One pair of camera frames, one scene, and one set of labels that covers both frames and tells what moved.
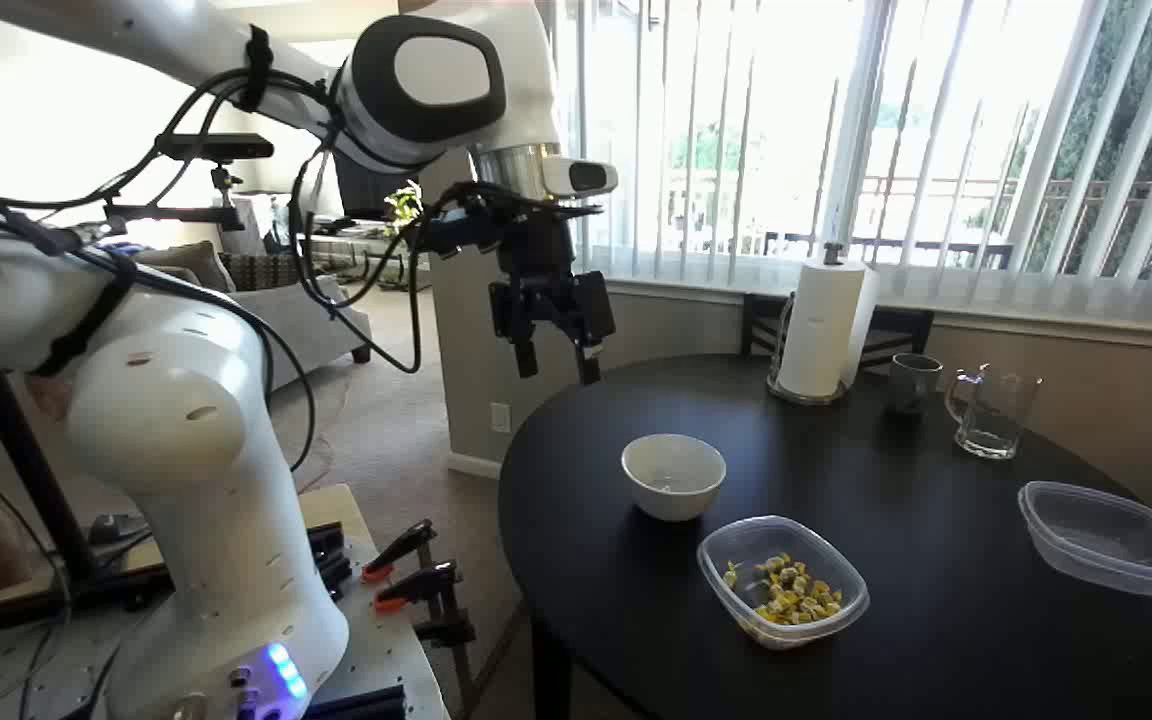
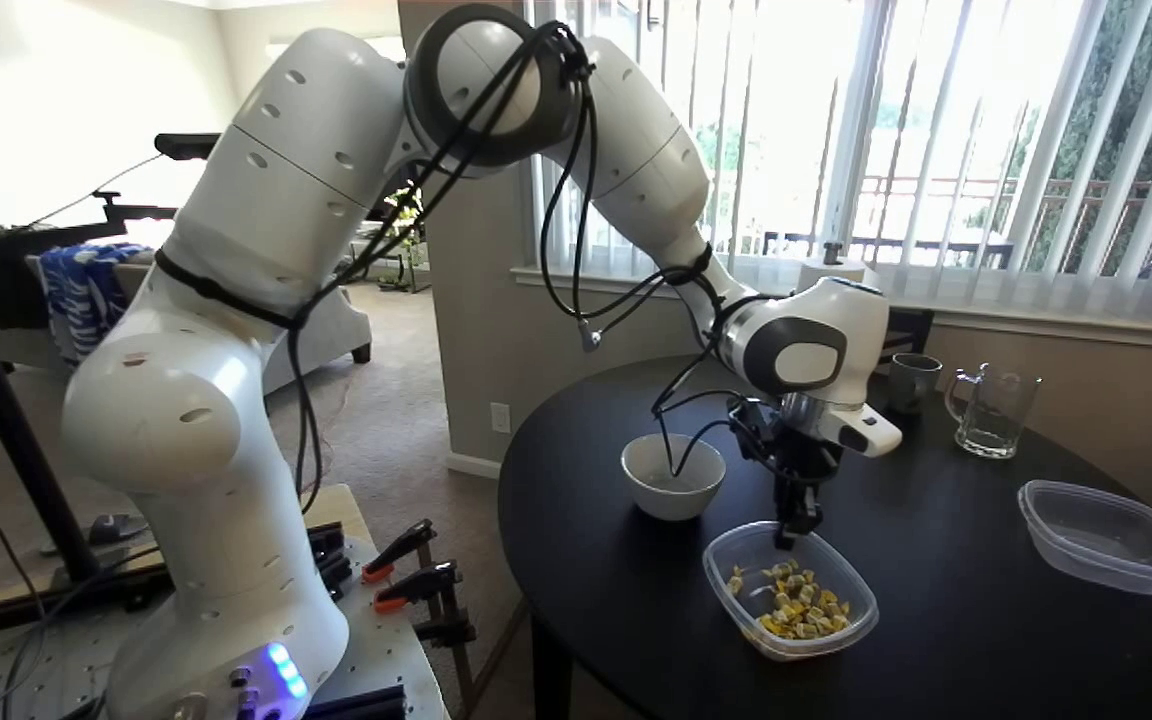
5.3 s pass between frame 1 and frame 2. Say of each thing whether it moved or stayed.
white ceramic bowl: stayed
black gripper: moved
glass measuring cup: stayed
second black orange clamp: stayed
